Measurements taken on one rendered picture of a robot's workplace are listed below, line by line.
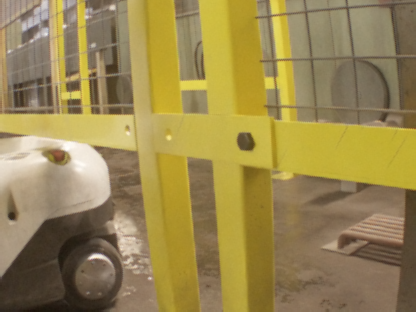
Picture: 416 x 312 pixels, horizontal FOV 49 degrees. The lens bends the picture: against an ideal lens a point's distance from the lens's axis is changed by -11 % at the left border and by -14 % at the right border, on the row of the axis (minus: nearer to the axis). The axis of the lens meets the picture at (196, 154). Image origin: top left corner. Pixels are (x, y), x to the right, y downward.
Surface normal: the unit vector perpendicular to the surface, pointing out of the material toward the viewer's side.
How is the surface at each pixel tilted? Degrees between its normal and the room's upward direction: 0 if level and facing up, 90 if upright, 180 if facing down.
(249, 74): 90
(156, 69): 90
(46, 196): 90
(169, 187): 90
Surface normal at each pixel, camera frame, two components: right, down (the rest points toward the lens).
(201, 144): -0.79, 0.16
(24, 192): 0.62, 0.07
